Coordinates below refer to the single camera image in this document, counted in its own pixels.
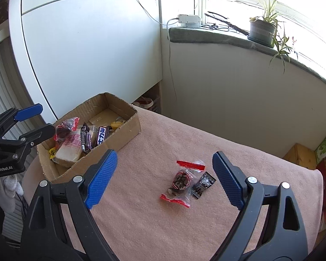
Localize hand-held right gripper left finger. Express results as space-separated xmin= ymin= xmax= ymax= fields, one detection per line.
xmin=5 ymin=149 xmax=118 ymax=261

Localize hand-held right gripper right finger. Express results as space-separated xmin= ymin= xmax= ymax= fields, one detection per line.
xmin=209 ymin=151 xmax=316 ymax=261

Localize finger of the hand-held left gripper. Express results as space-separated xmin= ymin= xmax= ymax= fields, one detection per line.
xmin=0 ymin=103 xmax=44 ymax=139
xmin=0 ymin=123 xmax=56 ymax=151

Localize small black snack packet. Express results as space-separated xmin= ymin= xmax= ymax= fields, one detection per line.
xmin=191 ymin=171 xmax=217 ymax=199

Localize red dark snack packet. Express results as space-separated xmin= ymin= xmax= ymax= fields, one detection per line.
xmin=54 ymin=116 xmax=80 ymax=142

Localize sliced bread packet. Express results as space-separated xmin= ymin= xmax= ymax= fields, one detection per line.
xmin=54 ymin=125 xmax=95 ymax=166

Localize dark chocolate bar silver ends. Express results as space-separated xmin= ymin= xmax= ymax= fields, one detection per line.
xmin=80 ymin=124 xmax=93 ymax=153

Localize dark chocolate bar white letters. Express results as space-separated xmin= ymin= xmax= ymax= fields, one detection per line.
xmin=96 ymin=126 xmax=113 ymax=145

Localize cardboard box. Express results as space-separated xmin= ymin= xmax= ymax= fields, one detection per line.
xmin=37 ymin=92 xmax=140 ymax=184

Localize clear red-ended date packet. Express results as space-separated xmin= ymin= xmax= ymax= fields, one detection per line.
xmin=160 ymin=160 xmax=206 ymax=208

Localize yellow candy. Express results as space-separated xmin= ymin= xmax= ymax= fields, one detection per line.
xmin=110 ymin=117 xmax=125 ymax=131

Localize white fluffy cloth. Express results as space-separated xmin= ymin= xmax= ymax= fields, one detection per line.
xmin=0 ymin=172 xmax=25 ymax=212

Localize white ribbed radiator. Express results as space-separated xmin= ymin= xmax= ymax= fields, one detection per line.
xmin=0 ymin=37 xmax=44 ymax=223

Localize red white package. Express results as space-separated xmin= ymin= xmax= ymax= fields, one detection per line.
xmin=133 ymin=96 xmax=154 ymax=110

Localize white plastic basket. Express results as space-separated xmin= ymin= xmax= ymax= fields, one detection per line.
xmin=132 ymin=88 xmax=161 ymax=114

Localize potted spider plant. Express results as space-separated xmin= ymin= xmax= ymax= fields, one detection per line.
xmin=248 ymin=0 xmax=299 ymax=74

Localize dark dry branch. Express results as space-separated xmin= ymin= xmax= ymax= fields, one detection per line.
xmin=205 ymin=11 xmax=250 ymax=36

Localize white power adapter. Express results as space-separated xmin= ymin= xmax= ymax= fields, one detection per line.
xmin=178 ymin=13 xmax=203 ymax=28

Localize thin white cable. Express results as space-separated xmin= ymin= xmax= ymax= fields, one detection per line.
xmin=133 ymin=0 xmax=163 ymax=25

